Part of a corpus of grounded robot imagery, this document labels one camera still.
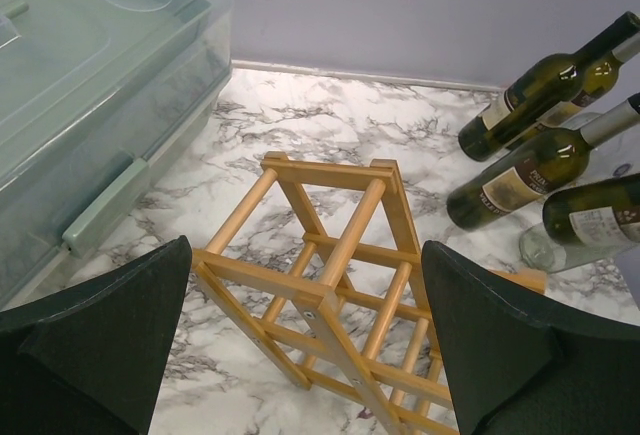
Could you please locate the green wine bottle brown label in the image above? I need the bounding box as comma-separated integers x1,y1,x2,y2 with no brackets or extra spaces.
446,93,639,231

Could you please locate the green wine bottle white label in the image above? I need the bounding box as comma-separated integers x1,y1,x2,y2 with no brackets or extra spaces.
542,174,639,247

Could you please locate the dark green wine bottle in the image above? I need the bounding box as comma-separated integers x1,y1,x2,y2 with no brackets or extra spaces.
458,11,639,161

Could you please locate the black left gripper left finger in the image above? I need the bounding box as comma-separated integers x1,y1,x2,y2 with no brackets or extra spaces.
1,236,192,434

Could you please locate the green bottle silver capsule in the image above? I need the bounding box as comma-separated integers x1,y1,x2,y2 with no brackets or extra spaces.
506,34,639,151

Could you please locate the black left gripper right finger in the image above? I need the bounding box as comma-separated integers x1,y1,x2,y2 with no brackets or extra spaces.
421,241,639,434

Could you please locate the translucent green storage box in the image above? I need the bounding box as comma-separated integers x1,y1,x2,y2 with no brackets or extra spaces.
1,0,233,308

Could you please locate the wooden wine rack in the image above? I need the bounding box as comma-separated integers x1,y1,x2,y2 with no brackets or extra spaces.
191,151,547,435

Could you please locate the tall clear glass bottle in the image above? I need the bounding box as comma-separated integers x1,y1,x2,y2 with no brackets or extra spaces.
518,223,638,273

